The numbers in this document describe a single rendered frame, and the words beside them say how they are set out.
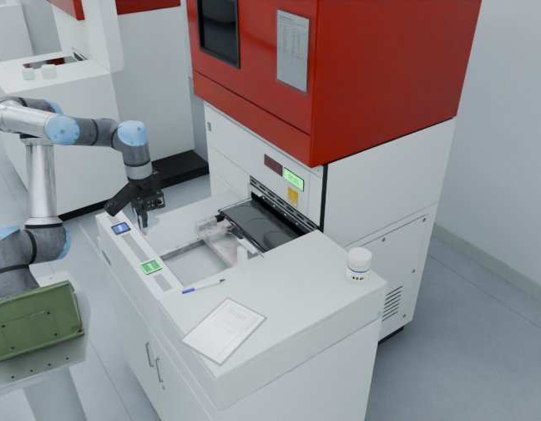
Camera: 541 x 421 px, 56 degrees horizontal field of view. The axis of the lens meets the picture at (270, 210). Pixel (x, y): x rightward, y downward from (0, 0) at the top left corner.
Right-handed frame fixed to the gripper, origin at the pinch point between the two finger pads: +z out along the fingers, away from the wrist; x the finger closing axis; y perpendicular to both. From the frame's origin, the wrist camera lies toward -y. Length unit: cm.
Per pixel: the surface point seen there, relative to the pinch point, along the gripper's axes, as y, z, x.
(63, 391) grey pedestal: -35, 57, 6
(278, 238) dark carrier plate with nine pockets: 49, 21, -5
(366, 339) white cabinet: 52, 36, -50
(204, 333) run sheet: 1.1, 13.7, -35.7
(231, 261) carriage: 28.8, 22.6, -3.8
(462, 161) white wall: 207, 52, 26
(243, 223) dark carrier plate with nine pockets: 43.1, 20.6, 10.8
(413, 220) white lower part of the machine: 113, 32, -15
